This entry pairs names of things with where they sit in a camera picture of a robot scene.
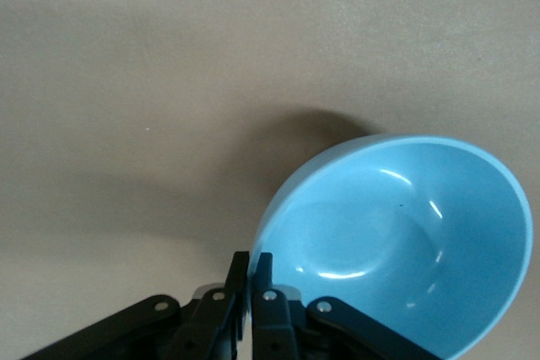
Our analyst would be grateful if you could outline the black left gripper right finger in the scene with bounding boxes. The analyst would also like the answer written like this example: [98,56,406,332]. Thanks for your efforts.
[251,252,442,360]

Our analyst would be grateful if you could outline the blue bowl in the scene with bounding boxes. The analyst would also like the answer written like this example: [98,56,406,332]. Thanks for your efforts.
[247,133,535,360]

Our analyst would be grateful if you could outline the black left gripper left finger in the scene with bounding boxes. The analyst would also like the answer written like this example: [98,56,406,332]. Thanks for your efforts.
[23,250,251,360]

